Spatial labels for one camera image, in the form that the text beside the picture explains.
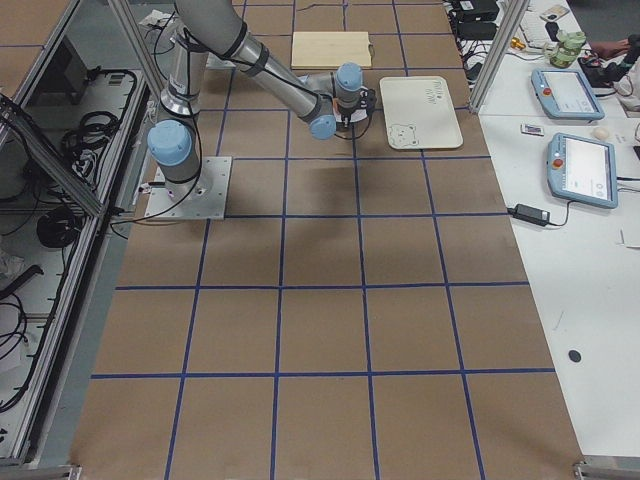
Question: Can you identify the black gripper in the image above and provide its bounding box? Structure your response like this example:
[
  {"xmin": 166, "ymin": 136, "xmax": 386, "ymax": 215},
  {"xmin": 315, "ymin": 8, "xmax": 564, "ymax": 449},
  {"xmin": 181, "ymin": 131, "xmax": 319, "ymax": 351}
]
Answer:
[{"xmin": 335, "ymin": 87, "xmax": 376, "ymax": 131}]

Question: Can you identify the white bear tray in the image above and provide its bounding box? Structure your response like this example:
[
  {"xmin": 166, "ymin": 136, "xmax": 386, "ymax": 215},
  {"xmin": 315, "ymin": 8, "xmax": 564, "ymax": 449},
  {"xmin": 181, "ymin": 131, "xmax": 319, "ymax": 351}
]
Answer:
[{"xmin": 379, "ymin": 76, "xmax": 463, "ymax": 150}]

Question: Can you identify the bamboo cutting board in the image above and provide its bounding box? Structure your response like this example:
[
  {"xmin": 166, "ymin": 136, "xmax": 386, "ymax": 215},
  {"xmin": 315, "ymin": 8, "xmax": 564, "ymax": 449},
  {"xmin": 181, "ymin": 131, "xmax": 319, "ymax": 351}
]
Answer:
[{"xmin": 291, "ymin": 31, "xmax": 372, "ymax": 70}]

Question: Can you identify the small printed card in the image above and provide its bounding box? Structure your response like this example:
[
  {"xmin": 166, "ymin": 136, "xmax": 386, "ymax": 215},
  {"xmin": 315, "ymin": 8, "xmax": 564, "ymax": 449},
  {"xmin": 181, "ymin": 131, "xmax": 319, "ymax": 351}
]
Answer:
[{"xmin": 520, "ymin": 123, "xmax": 545, "ymax": 137}]

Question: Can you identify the gold metal cylinder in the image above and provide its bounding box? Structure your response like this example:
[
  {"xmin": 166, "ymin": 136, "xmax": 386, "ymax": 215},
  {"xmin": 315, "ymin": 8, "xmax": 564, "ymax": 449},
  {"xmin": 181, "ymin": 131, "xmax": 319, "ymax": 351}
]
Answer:
[{"xmin": 510, "ymin": 37, "xmax": 527, "ymax": 51}]

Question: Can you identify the black power brick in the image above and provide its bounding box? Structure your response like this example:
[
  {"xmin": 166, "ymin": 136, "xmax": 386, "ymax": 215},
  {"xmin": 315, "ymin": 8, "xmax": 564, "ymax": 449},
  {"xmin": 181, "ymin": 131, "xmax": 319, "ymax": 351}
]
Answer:
[{"xmin": 507, "ymin": 204, "xmax": 550, "ymax": 227}]

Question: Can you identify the white keyboard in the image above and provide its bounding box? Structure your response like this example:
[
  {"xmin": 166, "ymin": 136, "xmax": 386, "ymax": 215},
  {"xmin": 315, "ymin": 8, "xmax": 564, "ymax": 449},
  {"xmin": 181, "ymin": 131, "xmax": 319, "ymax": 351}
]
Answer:
[{"xmin": 520, "ymin": 11, "xmax": 550, "ymax": 45}]

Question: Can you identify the upper blue teach pendant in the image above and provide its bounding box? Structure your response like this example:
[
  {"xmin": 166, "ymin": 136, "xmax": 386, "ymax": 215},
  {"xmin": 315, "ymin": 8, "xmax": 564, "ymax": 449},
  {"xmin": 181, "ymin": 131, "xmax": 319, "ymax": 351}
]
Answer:
[{"xmin": 530, "ymin": 69, "xmax": 605, "ymax": 121}]

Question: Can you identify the blue teach pendant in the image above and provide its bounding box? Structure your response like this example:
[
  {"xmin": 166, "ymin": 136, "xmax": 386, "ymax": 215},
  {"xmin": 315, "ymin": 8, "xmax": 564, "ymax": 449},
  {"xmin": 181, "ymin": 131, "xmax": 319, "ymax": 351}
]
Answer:
[
  {"xmin": 530, "ymin": 69, "xmax": 605, "ymax": 121},
  {"xmin": 546, "ymin": 133, "xmax": 618, "ymax": 209}
]

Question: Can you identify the lower blue teach pendant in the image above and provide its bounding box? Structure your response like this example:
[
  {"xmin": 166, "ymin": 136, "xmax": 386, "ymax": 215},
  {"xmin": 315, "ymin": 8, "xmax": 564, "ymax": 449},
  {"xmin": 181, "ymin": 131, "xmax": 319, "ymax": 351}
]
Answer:
[{"xmin": 546, "ymin": 133, "xmax": 618, "ymax": 209}]

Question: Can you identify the small white egg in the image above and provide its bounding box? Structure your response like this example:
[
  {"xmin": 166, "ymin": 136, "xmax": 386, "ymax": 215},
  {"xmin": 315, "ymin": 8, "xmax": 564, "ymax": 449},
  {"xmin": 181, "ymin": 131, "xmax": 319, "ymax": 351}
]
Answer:
[{"xmin": 592, "ymin": 127, "xmax": 610, "ymax": 141}]

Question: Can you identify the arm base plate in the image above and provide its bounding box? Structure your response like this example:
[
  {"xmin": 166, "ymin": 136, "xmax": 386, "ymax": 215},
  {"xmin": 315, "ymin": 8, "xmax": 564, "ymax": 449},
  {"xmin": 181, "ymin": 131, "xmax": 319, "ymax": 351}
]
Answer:
[{"xmin": 144, "ymin": 156, "xmax": 232, "ymax": 221}]

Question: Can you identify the aluminium frame post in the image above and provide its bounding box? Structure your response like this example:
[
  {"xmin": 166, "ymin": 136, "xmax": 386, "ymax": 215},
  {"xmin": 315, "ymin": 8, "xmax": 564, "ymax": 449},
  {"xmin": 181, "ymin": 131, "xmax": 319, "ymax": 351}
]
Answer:
[{"xmin": 469, "ymin": 0, "xmax": 530, "ymax": 114}]

